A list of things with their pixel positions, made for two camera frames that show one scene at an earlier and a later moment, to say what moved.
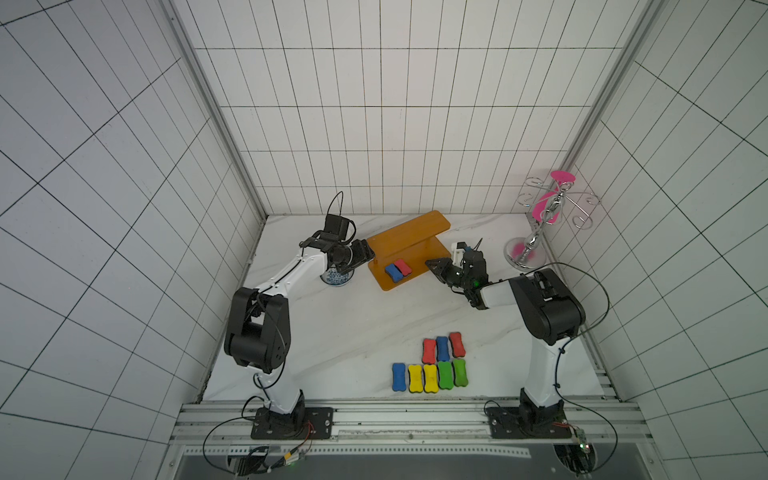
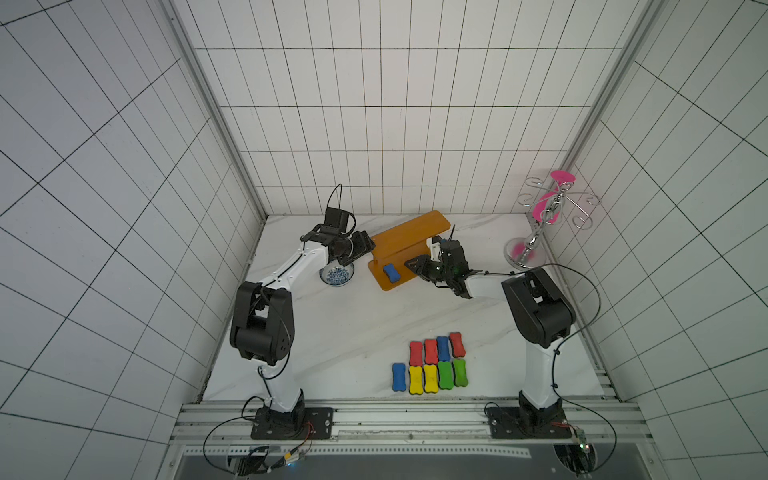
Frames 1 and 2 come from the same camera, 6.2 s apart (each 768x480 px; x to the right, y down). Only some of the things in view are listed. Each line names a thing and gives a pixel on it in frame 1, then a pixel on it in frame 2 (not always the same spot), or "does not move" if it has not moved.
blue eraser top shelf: (398, 377) does not move
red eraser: (403, 267) → (416, 353)
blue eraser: (442, 349) does not move
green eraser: (459, 366) does not move
